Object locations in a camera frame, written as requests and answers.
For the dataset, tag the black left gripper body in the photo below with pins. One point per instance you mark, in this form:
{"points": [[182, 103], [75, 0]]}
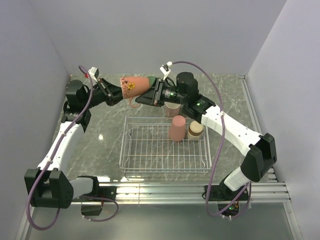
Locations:
{"points": [[101, 94]]}

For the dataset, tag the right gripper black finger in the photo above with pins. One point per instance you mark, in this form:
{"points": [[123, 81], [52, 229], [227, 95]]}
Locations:
{"points": [[151, 80], [147, 98]]}

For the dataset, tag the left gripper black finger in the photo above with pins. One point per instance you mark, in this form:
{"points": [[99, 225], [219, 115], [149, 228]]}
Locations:
{"points": [[111, 88], [115, 99]]}

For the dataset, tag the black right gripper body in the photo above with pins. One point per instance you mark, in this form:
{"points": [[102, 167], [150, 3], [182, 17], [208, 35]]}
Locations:
{"points": [[163, 94]]}

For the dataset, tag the orange floral mug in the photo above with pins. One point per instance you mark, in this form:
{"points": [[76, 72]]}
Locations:
{"points": [[133, 86]]}

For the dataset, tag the tall pink plastic cup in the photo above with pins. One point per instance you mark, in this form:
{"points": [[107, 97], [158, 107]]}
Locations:
{"points": [[177, 129]]}

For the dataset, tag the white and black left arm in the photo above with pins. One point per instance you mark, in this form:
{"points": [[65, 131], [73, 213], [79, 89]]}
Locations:
{"points": [[47, 185]]}

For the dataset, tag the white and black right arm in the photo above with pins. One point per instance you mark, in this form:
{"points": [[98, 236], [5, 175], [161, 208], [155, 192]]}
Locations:
{"points": [[259, 150]]}

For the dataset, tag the pink mug, cream inside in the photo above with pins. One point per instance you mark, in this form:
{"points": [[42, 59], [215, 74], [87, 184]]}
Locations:
{"points": [[172, 109]]}

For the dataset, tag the cream and brown ceramic cup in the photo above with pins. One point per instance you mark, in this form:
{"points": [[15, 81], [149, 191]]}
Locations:
{"points": [[195, 131]]}

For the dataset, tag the white wire dish rack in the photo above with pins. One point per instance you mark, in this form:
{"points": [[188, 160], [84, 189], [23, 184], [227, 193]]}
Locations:
{"points": [[147, 148]]}

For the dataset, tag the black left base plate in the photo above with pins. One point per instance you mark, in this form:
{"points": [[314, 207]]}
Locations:
{"points": [[101, 206]]}

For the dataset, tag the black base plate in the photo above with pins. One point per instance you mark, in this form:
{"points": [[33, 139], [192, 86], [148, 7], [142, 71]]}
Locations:
{"points": [[223, 193], [101, 206]]}

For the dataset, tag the aluminium mounting rail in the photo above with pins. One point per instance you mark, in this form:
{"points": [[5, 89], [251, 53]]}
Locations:
{"points": [[189, 193]]}

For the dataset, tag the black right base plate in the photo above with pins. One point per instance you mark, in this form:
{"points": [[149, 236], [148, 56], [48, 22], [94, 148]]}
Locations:
{"points": [[223, 193]]}

